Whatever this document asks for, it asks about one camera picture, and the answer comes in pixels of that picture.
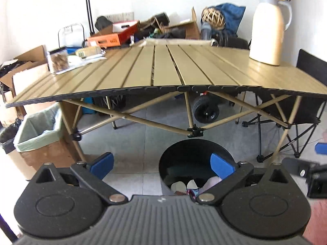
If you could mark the cardboard box green liner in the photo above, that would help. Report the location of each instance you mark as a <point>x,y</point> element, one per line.
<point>25,132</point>

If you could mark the wicker ball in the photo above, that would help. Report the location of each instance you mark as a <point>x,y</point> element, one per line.
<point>213,17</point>

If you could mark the yellow thermos jug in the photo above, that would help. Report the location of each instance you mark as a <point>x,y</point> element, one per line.
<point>267,30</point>

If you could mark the white wall socket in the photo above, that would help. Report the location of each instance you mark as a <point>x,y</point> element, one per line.
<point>118,17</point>
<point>128,16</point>
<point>111,17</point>

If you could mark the dark cloth pile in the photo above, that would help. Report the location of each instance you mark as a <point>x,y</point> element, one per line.
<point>163,33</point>

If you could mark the blue box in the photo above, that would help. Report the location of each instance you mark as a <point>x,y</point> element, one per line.
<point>71,50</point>

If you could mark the white metal rack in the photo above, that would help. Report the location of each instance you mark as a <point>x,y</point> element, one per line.
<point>83,35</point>

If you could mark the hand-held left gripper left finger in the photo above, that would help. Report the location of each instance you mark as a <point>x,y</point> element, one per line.
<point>102,164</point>

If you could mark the white paper sheet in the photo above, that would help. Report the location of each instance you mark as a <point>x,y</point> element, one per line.
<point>84,62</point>

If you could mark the black round trash bin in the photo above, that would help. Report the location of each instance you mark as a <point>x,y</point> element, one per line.
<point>184,155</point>

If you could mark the cardboard box with liner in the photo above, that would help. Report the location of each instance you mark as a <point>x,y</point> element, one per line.
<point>51,155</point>

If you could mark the beige bin with black bag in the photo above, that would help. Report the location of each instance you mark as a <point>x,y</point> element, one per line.
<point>9,137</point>

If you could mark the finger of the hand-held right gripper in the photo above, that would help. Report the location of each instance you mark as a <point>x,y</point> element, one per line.
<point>296,167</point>
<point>322,148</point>

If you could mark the clear jar of snacks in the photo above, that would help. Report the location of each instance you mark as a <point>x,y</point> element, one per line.
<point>58,61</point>

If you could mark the open brown cardboard box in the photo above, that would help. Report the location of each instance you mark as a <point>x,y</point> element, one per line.
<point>191,30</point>

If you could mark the orange cardboard box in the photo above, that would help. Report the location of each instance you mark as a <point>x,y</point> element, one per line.
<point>102,40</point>

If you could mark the cardboard box with pale flaps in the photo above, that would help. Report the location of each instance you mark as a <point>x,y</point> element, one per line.
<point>28,79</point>

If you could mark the tan folding camping table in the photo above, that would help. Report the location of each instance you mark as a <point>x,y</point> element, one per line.
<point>178,66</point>

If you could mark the white box with slot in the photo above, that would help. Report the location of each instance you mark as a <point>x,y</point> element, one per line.
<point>125,25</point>

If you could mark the dark blue bag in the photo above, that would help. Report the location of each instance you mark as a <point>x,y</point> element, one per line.
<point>233,17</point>

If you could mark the blue water bottle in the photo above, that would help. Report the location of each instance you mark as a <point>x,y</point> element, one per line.
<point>206,30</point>

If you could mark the black wagon wheel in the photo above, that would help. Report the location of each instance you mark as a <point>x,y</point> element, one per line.
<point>205,109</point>

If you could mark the black folding chair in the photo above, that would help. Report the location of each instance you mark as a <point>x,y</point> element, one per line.
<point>311,63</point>

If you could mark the pink sponge box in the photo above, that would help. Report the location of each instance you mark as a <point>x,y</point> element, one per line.
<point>212,183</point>

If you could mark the black cloth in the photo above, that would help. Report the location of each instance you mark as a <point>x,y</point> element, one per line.
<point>11,65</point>

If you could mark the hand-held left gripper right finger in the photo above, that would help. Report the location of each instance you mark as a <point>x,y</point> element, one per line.
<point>222,166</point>

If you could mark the beige carton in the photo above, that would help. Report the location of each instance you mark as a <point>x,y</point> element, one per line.
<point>88,51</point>

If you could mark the pink fluffy rug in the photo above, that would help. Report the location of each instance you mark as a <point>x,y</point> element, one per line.
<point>318,217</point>

